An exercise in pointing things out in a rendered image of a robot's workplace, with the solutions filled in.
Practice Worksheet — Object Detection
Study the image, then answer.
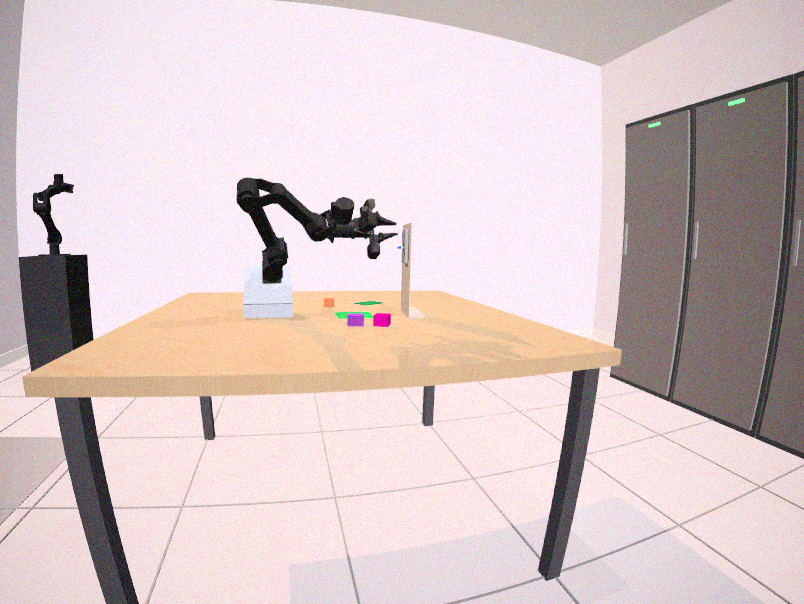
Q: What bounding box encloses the magenta rectangular block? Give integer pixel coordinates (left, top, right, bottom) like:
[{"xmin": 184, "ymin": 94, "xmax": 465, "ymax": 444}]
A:
[{"xmin": 373, "ymin": 313, "xmax": 391, "ymax": 327}]

